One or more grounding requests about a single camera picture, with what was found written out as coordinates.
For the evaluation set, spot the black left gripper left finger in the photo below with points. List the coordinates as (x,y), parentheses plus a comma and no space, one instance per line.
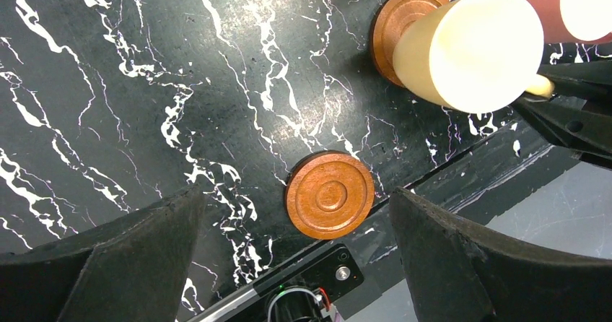
(131,269)

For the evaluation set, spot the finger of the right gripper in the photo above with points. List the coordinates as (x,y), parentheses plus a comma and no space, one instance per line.
(588,80)
(585,130)

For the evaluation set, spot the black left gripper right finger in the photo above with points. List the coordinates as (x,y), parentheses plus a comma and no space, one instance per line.
(459,270)

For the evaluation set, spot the pink mug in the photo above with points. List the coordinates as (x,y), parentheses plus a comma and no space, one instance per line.
(574,21)

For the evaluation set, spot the yellow mug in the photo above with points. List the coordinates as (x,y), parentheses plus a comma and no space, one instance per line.
(475,56)

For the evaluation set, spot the stack of wooden coasters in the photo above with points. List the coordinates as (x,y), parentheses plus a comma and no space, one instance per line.
(329,194)

